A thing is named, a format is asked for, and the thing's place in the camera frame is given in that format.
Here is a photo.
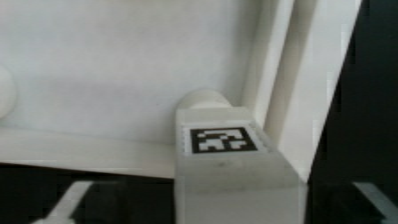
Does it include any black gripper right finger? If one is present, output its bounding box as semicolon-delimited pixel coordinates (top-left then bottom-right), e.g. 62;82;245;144
354;182;398;224

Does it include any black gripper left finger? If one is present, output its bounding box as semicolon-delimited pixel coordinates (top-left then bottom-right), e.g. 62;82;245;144
32;181;94;224

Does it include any white square tabletop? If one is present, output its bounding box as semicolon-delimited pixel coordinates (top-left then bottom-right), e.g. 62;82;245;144
0;0;364;177

